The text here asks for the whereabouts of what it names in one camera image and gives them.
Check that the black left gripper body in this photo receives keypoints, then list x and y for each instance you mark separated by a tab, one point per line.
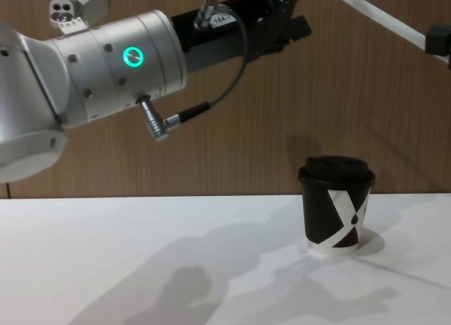
225	25

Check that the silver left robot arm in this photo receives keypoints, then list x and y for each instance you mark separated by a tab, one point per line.
105	78

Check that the white slanted bar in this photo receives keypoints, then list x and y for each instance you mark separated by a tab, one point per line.
384	18

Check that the black block on bar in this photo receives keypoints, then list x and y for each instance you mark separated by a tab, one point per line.
438	39

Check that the black plastic cup lid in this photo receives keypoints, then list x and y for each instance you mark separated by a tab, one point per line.
336	170

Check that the black and white paper cup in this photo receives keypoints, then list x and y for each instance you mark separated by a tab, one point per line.
324	215

